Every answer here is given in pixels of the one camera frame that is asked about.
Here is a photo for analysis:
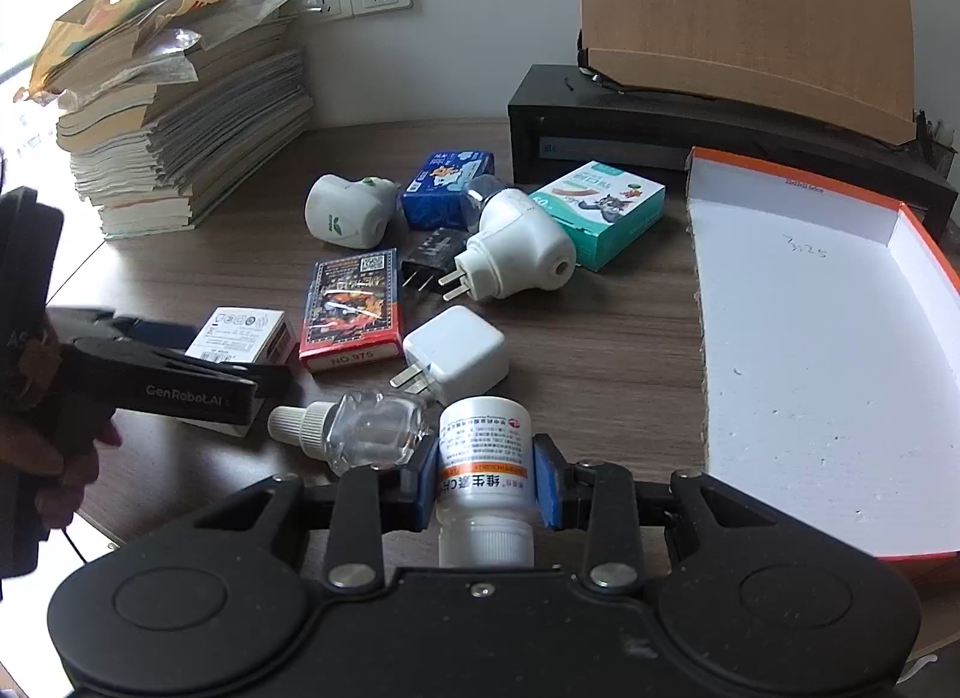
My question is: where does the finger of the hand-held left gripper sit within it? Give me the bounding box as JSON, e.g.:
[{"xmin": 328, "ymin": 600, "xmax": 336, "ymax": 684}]
[
  {"xmin": 251, "ymin": 365, "xmax": 295, "ymax": 430},
  {"xmin": 46, "ymin": 306, "xmax": 202, "ymax": 352}
]

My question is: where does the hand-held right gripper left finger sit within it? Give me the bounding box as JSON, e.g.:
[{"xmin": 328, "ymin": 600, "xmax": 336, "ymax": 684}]
[{"xmin": 187, "ymin": 435, "xmax": 441, "ymax": 589}]

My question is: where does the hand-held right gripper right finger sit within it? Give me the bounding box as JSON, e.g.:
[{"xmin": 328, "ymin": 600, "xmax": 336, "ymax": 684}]
[{"xmin": 531, "ymin": 434, "xmax": 766, "ymax": 589}]

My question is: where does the small white carton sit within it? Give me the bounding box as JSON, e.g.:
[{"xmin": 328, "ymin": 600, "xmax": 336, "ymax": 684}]
[{"xmin": 184, "ymin": 306, "xmax": 296, "ymax": 438}]

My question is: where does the white pill bottle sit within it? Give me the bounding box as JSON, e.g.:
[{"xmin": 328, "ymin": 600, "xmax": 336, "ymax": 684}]
[{"xmin": 435, "ymin": 396, "xmax": 537, "ymax": 570}]

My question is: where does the clear liquid refill bottle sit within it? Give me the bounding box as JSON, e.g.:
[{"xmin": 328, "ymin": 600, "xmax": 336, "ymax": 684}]
[{"xmin": 268, "ymin": 392, "xmax": 436, "ymax": 478}]

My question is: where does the red playing card box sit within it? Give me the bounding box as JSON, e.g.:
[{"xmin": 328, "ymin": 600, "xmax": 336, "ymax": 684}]
[{"xmin": 298, "ymin": 248, "xmax": 406, "ymax": 374}]

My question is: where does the white charger plug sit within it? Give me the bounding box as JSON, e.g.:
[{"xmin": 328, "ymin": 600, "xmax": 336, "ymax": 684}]
[{"xmin": 388, "ymin": 305, "xmax": 509, "ymax": 406}]

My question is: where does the white heater green leaf logo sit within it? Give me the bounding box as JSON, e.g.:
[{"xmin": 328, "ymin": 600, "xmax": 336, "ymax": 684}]
[{"xmin": 304, "ymin": 173, "xmax": 402, "ymax": 249}]

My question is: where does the black charger plug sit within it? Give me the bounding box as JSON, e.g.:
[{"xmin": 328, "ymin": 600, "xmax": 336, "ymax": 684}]
[{"xmin": 401, "ymin": 225, "xmax": 473, "ymax": 305}]

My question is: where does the clear plastic package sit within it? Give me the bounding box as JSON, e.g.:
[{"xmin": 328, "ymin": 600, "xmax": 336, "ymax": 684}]
[{"xmin": 437, "ymin": 174, "xmax": 575, "ymax": 303}]

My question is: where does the blue floss pick box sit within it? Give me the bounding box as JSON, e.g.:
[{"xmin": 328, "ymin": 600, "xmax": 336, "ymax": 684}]
[{"xmin": 400, "ymin": 150, "xmax": 496, "ymax": 230}]

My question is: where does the teal cartoon carton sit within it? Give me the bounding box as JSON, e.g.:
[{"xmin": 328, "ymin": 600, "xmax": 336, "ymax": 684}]
[{"xmin": 527, "ymin": 159, "xmax": 667, "ymax": 273}]

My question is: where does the orange and white cardboard box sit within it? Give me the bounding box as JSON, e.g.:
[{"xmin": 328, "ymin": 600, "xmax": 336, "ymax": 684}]
[{"xmin": 686, "ymin": 146, "xmax": 960, "ymax": 564}]

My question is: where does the person's left hand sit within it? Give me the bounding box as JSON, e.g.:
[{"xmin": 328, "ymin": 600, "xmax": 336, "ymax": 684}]
[{"xmin": 16, "ymin": 413, "xmax": 125, "ymax": 528}]

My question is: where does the stack of books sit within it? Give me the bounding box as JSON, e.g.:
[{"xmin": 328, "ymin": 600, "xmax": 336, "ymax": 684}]
[{"xmin": 56, "ymin": 23, "xmax": 316, "ymax": 241}]

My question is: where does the pile of paper envelopes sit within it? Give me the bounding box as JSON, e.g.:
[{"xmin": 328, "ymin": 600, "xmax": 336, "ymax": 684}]
[{"xmin": 15, "ymin": 0, "xmax": 305, "ymax": 114}]

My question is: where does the black monitor riser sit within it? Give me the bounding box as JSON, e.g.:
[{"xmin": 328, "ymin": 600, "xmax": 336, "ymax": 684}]
[{"xmin": 508, "ymin": 64, "xmax": 960, "ymax": 234}]

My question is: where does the wooden board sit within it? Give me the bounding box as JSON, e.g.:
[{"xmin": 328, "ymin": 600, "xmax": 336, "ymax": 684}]
[{"xmin": 576, "ymin": 0, "xmax": 917, "ymax": 146}]

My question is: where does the black mesh pen holder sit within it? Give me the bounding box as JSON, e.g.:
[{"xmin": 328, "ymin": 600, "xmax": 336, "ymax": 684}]
[{"xmin": 911, "ymin": 109, "xmax": 957, "ymax": 178}]

